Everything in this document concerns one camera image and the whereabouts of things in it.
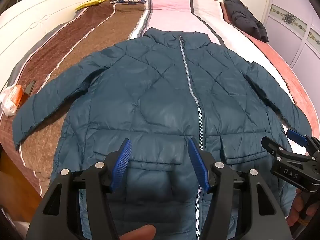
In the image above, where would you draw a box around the orange white plastic bag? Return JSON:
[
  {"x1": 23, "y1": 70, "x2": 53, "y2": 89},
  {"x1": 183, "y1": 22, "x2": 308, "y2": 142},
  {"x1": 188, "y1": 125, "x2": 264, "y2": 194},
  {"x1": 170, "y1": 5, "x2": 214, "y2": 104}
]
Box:
[{"x1": 0, "y1": 84, "x2": 25, "y2": 117}]

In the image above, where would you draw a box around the white wardrobe with floral trim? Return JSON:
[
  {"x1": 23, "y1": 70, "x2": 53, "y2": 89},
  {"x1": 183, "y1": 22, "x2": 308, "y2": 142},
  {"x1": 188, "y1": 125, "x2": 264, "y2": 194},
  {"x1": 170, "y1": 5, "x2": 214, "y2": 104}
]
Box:
[{"x1": 262, "y1": 0, "x2": 320, "y2": 88}]

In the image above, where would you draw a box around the white bed frame panel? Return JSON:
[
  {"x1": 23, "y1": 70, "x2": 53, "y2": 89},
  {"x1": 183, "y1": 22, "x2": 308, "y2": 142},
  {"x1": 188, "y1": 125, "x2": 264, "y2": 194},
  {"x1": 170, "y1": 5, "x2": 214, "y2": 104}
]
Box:
[{"x1": 0, "y1": 0, "x2": 87, "y2": 94}]

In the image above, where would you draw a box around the striped brown pink blanket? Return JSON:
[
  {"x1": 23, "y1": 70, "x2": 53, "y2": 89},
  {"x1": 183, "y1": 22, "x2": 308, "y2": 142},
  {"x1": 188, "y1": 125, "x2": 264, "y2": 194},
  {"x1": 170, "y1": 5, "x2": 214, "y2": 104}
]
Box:
[{"x1": 0, "y1": 0, "x2": 320, "y2": 193}]

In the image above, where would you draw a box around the person's right hand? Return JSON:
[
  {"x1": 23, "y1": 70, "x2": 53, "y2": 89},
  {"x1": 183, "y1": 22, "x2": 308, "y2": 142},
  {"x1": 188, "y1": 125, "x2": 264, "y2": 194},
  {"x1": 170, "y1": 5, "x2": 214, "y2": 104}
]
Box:
[{"x1": 287, "y1": 189, "x2": 310, "y2": 232}]

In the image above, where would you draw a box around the black puffer jacket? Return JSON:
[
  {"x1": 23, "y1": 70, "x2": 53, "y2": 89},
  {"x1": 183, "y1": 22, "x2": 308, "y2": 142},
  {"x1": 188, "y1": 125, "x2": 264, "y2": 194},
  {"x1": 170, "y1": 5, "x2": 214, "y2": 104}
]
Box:
[{"x1": 223, "y1": 0, "x2": 269, "y2": 43}]

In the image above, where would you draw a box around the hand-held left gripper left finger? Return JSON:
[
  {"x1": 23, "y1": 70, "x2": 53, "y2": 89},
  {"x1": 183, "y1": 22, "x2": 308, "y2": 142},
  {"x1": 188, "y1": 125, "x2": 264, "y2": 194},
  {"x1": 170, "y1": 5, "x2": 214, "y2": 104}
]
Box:
[{"x1": 25, "y1": 139, "x2": 133, "y2": 240}]

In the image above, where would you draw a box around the person's left hand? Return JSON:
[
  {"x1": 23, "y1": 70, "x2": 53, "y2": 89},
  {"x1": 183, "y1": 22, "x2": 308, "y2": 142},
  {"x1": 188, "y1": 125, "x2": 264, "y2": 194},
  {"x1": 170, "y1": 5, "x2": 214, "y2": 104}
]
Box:
[{"x1": 119, "y1": 225, "x2": 157, "y2": 240}]

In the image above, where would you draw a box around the brown wooden bedside board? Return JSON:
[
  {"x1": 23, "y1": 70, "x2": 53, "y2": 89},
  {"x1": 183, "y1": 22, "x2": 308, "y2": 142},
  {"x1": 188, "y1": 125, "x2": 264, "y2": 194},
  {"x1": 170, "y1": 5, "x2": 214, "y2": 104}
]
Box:
[{"x1": 0, "y1": 145, "x2": 42, "y2": 227}]

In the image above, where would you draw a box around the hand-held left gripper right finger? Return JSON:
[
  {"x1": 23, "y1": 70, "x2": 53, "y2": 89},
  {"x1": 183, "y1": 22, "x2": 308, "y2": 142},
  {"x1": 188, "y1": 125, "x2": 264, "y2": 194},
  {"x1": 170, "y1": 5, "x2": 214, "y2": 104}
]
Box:
[{"x1": 187, "y1": 137, "x2": 293, "y2": 240}]

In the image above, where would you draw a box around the yellow pillow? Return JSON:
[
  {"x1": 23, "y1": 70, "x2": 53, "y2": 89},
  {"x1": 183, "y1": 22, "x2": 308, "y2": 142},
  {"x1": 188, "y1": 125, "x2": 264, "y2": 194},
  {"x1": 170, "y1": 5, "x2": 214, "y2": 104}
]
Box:
[{"x1": 75, "y1": 0, "x2": 117, "y2": 11}]

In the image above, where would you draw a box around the black smartphone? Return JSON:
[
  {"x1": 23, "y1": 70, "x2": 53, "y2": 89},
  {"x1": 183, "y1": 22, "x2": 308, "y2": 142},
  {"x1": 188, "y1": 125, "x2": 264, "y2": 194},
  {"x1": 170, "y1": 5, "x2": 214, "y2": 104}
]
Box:
[{"x1": 21, "y1": 79, "x2": 37, "y2": 103}]

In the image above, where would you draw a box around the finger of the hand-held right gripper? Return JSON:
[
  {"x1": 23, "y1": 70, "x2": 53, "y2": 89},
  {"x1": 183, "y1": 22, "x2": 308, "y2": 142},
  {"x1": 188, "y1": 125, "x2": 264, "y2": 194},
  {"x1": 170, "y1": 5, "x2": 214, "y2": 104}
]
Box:
[
  {"x1": 261, "y1": 136, "x2": 297, "y2": 159},
  {"x1": 286, "y1": 128, "x2": 320, "y2": 155}
]

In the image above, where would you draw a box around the teal quilted puffer jacket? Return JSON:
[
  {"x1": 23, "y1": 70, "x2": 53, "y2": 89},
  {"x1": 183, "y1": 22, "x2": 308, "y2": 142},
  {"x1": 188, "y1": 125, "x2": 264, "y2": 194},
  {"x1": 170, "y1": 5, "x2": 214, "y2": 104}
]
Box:
[{"x1": 12, "y1": 27, "x2": 312, "y2": 240}]

